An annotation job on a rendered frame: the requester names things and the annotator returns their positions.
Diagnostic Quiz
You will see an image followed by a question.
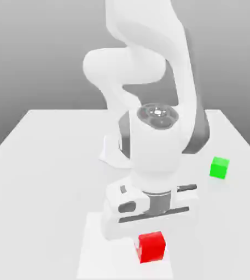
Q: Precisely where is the small green cube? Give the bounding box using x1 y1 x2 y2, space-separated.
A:
209 156 230 180

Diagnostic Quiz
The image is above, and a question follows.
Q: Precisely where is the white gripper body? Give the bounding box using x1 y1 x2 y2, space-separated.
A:
101 196 201 241

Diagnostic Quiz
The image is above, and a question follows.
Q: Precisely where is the small red cube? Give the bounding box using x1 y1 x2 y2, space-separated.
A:
133 231 167 264

